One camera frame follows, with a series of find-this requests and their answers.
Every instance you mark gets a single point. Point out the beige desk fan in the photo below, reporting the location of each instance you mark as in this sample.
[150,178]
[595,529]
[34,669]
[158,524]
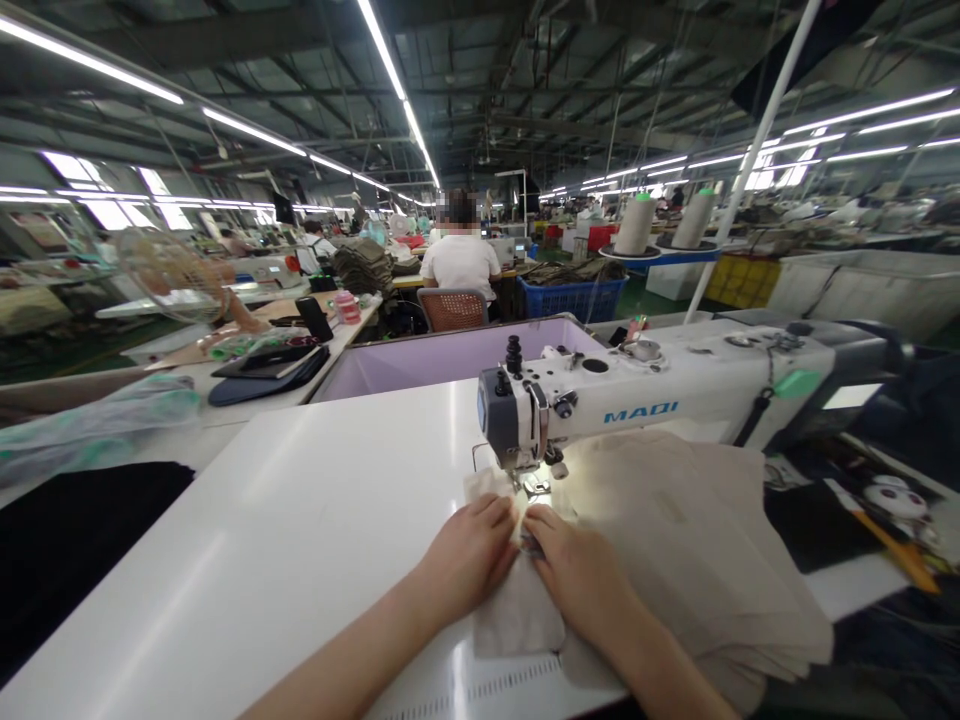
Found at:
[176,277]

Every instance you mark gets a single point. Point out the lilac plastic bin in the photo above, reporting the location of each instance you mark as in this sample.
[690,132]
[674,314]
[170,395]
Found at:
[442,360]

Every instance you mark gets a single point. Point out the black fabric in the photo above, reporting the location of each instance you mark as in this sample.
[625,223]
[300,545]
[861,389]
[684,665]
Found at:
[75,547]

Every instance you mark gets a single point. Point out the dark blue pouch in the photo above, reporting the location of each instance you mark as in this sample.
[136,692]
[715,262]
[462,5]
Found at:
[262,386]

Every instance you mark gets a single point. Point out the yellow plastic crate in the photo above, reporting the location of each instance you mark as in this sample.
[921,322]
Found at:
[742,281]

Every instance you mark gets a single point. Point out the person's left hand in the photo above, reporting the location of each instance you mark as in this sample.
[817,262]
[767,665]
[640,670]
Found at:
[469,551]

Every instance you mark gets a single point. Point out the black notebook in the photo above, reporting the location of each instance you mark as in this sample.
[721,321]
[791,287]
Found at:
[262,361]

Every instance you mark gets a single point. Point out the person's right hand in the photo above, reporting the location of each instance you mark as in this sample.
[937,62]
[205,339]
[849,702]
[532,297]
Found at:
[581,581]

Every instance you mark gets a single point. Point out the orange mesh chair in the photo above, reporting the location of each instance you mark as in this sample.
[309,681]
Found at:
[452,309]

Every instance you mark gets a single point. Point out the person's left fingers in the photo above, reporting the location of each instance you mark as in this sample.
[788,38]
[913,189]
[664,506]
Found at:
[491,508]

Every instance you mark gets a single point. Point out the white industrial sewing machine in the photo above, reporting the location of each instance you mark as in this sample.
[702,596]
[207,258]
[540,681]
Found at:
[675,390]

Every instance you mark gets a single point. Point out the white large bin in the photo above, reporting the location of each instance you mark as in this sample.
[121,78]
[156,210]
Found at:
[870,292]

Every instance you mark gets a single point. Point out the small beige fabric piece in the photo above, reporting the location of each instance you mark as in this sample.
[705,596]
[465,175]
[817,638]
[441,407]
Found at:
[517,615]

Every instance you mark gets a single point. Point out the black mat with panda picture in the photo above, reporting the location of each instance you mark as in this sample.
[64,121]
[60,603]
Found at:
[847,517]

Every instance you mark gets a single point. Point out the clear green plastic bag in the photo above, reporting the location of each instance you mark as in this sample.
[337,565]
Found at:
[90,424]

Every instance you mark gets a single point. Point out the white thread stand pole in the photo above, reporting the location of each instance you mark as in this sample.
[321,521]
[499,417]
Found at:
[757,135]

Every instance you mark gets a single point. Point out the person's right fingers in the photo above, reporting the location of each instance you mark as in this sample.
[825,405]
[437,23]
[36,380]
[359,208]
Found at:
[546,525]

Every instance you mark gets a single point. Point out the blue plastic crate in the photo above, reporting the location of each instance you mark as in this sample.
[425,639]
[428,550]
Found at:
[570,296]

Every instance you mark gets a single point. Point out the beige thread cone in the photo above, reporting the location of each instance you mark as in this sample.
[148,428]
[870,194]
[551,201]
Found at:
[635,225]
[694,219]

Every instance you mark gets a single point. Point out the stack of beige fabric sheets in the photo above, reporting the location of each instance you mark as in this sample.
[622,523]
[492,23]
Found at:
[697,540]

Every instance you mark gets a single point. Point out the pile of olive fabric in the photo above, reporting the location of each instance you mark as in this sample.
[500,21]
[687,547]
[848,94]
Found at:
[364,262]

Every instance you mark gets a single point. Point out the pink bottle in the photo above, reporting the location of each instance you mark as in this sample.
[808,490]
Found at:
[347,307]

